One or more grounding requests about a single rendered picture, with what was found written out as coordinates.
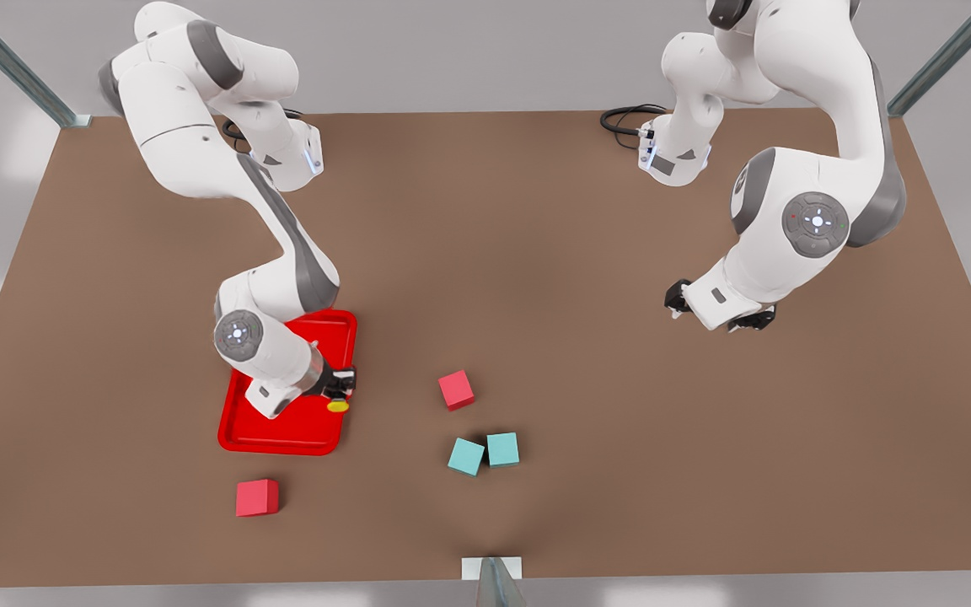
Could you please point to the teal cube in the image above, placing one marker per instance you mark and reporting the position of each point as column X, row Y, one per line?
column 503, row 449
column 466, row 456

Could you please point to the silver frame post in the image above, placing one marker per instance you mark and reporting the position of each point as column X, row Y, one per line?
column 13, row 63
column 496, row 582
column 949, row 55

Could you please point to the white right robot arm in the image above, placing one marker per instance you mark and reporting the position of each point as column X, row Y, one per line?
column 199, row 160

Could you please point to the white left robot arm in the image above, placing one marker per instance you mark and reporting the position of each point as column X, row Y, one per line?
column 814, row 219

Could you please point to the red cube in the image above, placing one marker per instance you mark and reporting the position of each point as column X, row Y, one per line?
column 256, row 497
column 456, row 390

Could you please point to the small yellow object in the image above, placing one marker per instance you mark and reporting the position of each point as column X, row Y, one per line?
column 338, row 406

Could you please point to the red plastic tray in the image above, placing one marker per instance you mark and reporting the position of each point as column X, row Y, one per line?
column 317, row 426

